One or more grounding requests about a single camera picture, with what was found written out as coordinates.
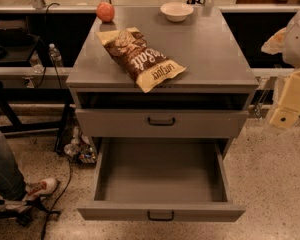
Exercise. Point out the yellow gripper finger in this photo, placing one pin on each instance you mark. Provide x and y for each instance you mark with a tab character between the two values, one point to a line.
287	110

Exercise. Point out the brown chip bag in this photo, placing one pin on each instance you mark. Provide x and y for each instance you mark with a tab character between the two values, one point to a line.
146	66

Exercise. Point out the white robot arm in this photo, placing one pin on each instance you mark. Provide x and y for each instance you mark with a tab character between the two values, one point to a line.
287	42

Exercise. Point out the grey drawer cabinet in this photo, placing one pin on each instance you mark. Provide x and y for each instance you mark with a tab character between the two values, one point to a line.
217	77

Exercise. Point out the open grey lower drawer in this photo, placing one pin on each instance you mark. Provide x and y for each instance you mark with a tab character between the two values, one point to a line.
162	180

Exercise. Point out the closed grey upper drawer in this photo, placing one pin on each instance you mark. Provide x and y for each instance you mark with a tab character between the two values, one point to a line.
160	123

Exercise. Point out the white bowl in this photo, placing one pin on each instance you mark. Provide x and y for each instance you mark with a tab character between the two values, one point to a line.
176	11

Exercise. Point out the orange round fruit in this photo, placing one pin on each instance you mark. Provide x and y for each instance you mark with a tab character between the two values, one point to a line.
105	12

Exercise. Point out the pile of small floor items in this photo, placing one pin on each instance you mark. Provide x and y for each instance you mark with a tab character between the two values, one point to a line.
79	148

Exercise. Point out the clear plastic water bottle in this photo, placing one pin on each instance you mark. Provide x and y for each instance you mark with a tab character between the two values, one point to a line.
55	56

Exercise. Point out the white and red sneaker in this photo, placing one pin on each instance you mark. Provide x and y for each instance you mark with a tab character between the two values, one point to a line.
42	188

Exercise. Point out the black side table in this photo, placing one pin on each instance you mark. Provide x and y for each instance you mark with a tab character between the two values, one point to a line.
28	77

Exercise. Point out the black chair base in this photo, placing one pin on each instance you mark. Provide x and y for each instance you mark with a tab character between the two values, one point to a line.
19	210

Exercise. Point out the person's leg in jeans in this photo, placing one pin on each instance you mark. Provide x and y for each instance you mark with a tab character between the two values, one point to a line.
12	185

